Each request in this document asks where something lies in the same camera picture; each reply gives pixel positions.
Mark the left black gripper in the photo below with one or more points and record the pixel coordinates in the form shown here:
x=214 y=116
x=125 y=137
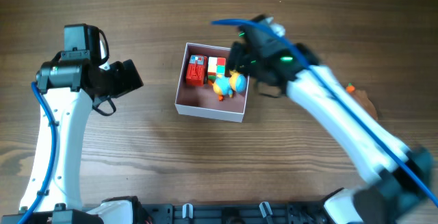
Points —
x=129 y=79

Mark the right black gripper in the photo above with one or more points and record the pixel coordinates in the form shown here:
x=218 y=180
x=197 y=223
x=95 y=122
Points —
x=237 y=59

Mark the yellow duck toy blue hat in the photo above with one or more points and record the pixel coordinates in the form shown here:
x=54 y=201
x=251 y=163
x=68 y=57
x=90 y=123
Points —
x=227 y=86

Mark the small colourful puzzle cube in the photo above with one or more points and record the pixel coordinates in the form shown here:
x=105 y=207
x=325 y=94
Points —
x=216 y=67

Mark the red toy truck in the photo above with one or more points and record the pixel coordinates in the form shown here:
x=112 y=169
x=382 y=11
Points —
x=196 y=70

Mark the white box pink interior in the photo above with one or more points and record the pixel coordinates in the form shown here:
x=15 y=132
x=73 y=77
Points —
x=202 y=101

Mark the brown plush capybara toy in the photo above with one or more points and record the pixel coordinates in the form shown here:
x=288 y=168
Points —
x=361 y=97

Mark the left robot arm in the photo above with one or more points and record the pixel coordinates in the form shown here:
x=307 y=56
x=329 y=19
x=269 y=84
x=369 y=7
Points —
x=68 y=88

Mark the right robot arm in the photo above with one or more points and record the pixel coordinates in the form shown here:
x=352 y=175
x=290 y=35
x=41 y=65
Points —
x=396 y=178

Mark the black mounting rail base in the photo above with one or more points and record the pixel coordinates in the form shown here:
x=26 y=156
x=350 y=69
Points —
x=239 y=213

